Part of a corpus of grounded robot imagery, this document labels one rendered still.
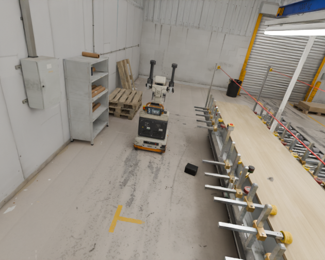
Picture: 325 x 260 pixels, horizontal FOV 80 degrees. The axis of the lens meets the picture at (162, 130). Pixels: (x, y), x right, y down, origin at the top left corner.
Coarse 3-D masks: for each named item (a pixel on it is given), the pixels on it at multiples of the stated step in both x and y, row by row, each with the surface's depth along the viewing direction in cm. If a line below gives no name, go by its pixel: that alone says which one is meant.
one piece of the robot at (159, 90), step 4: (152, 84) 376; (152, 88) 367; (156, 88) 366; (160, 88) 365; (164, 88) 365; (156, 92) 369; (160, 92) 368; (164, 92) 367; (156, 96) 371; (160, 96) 369; (156, 100) 380; (160, 100) 380
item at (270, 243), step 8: (224, 128) 341; (208, 136) 472; (224, 136) 333; (232, 152) 283; (232, 160) 277; (216, 168) 360; (240, 168) 244; (248, 184) 216; (256, 200) 192; (256, 216) 187; (264, 224) 172; (232, 232) 243; (272, 240) 157; (272, 248) 155
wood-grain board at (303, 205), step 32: (256, 128) 328; (256, 160) 237; (288, 160) 248; (256, 192) 186; (288, 192) 192; (320, 192) 199; (288, 224) 157; (320, 224) 161; (288, 256) 133; (320, 256) 136
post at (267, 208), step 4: (268, 204) 135; (264, 208) 137; (268, 208) 134; (272, 208) 134; (264, 212) 137; (268, 212) 135; (260, 216) 141; (264, 216) 137; (260, 220) 140; (264, 220) 139; (260, 224) 141; (252, 236) 148; (248, 240) 152; (252, 240) 150; (248, 244) 152; (252, 244) 152
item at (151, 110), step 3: (147, 108) 342; (150, 108) 341; (153, 108) 339; (156, 108) 339; (159, 108) 339; (147, 111) 348; (150, 111) 347; (153, 111) 345; (156, 111) 344; (159, 111) 343; (162, 111) 347; (150, 114) 352; (153, 114) 351; (156, 114) 349; (159, 114) 348
